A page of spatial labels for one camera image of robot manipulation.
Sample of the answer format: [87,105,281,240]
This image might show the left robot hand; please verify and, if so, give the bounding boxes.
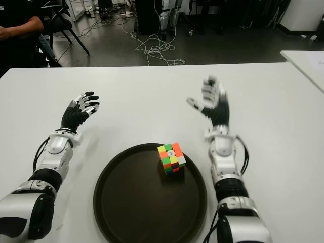
[61,91,100,134]

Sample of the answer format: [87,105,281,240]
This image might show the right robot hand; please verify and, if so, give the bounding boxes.
[186,74,231,128]

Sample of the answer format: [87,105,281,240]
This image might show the multicoloured Rubik's cube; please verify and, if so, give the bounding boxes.
[156,142,186,177]

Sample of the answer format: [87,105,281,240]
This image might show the dark brown round plate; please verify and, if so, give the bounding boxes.
[93,142,208,243]

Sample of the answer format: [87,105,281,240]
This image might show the seated person in black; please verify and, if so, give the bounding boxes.
[0,0,63,77]

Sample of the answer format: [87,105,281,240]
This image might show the black chair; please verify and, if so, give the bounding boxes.
[40,0,90,55]

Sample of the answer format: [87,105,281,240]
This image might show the white side table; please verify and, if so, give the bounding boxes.
[279,49,324,93]

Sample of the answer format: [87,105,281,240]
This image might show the standing humanoid robot legs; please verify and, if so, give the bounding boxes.
[157,0,181,36]

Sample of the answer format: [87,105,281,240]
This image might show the white cabinet with black base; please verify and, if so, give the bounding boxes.
[278,0,324,32]

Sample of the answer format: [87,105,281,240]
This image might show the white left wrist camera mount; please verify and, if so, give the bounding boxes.
[49,131,83,147]

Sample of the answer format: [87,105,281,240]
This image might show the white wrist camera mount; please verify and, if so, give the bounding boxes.
[49,131,83,147]
[203,128,238,142]

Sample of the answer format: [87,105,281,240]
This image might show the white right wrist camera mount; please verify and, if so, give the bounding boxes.
[203,128,238,142]

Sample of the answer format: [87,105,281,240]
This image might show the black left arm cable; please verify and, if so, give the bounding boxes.
[32,136,51,171]

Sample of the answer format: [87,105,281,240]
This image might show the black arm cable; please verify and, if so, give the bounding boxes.
[32,136,51,171]
[234,135,251,176]

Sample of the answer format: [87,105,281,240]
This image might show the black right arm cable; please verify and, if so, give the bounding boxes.
[234,135,251,176]

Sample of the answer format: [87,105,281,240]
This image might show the white cable tangle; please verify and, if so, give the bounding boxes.
[121,7,187,67]

